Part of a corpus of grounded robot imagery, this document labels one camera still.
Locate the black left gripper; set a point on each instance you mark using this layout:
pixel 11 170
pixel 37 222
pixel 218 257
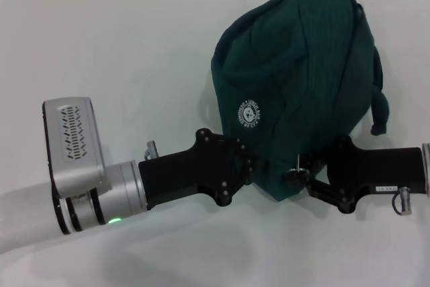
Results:
pixel 188 176

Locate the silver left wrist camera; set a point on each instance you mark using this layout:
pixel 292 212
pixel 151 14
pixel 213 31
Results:
pixel 74 139

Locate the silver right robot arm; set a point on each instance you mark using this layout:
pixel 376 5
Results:
pixel 426 169

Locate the dark teal insulated lunch bag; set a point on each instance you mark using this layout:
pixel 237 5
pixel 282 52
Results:
pixel 295 65

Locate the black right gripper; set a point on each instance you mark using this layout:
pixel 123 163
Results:
pixel 379 172

